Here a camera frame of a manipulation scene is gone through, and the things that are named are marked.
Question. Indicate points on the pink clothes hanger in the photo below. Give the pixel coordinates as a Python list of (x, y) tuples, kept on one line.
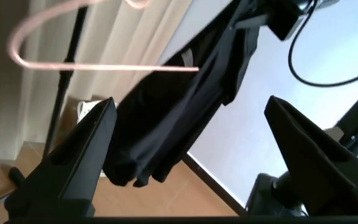
[(104, 67)]

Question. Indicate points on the black clothes rack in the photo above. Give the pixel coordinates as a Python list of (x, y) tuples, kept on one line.
[(62, 87)]

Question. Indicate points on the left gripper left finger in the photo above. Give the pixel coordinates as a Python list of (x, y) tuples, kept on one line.
[(79, 183)]

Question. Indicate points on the white laundry basket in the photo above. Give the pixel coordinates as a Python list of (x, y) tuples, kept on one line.
[(84, 109)]

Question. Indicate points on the black garment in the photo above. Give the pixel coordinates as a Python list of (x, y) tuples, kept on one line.
[(166, 109)]

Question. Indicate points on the beige curtain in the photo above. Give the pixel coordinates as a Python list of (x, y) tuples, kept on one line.
[(120, 37)]

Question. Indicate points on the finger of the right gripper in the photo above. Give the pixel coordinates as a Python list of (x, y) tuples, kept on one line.
[(250, 22)]

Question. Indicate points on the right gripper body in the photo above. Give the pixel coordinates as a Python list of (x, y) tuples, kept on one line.
[(286, 18)]

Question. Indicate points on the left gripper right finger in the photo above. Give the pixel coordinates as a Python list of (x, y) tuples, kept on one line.
[(319, 183)]

